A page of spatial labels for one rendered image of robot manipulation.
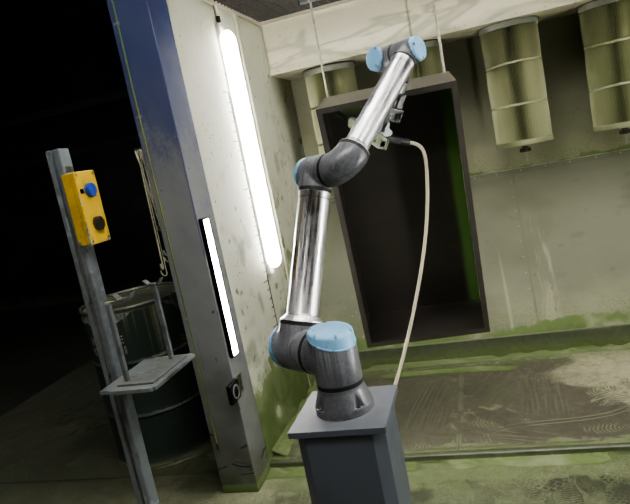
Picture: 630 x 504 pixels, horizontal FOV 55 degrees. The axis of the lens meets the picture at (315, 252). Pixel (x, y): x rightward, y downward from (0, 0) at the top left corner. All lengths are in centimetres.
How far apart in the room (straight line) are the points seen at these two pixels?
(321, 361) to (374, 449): 30
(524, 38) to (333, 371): 255
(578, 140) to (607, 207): 47
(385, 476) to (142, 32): 192
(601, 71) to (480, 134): 81
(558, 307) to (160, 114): 253
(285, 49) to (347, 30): 40
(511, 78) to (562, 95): 52
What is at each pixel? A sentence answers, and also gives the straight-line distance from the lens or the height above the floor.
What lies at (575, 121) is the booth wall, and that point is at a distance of 427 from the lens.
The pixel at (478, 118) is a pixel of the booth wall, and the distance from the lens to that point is 423.
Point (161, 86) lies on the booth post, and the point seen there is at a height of 184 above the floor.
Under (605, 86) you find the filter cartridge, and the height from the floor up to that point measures 150.
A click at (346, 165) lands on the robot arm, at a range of 201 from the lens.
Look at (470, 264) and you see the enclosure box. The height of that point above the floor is 73.
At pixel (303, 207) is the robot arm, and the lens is 207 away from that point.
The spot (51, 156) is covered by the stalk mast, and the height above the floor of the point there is 162.
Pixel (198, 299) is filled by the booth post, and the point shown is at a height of 93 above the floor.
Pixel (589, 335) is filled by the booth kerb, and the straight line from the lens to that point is 390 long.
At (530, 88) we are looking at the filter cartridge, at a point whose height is 158.
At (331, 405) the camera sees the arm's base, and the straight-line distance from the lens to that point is 194.
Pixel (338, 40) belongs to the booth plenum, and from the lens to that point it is 391.
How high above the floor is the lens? 145
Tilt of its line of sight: 9 degrees down
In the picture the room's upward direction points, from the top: 11 degrees counter-clockwise
